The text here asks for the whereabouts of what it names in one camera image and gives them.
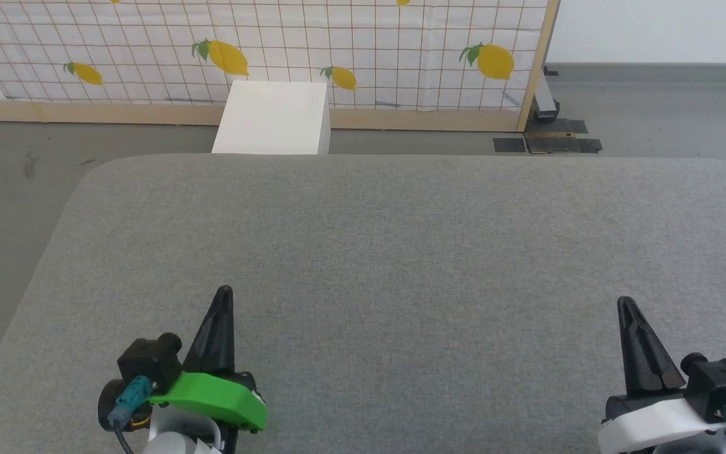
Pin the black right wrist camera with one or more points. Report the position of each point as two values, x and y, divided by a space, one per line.
719 384

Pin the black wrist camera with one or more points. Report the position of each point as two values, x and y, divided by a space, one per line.
719 384
149 362

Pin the white box pedestal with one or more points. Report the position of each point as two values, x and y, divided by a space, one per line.
271 120

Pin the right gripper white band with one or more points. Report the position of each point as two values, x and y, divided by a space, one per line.
646 422

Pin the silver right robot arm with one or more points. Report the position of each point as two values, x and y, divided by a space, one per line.
684 449

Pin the black floor mat strip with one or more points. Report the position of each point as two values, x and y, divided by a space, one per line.
558 126
564 144

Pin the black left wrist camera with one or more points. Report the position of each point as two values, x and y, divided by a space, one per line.
149 362

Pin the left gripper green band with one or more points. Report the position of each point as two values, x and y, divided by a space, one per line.
212 394

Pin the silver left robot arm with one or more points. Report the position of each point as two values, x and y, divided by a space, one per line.
174 441

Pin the small black floor mat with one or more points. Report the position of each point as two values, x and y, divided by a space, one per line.
510 145

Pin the grey metal screen foot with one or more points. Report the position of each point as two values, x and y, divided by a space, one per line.
546 101

